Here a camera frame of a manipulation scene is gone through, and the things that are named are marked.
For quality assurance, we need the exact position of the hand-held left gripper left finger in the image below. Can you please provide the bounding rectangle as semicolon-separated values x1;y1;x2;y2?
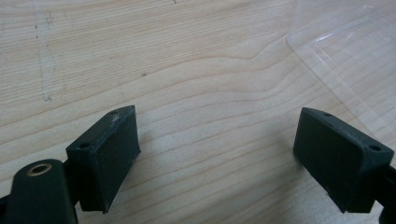
65;105;142;215

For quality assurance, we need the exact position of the clear plastic container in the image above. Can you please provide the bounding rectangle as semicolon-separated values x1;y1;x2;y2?
285;0;396;166

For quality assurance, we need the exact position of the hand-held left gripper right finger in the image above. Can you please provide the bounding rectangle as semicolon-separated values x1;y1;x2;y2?
292;106;395;214

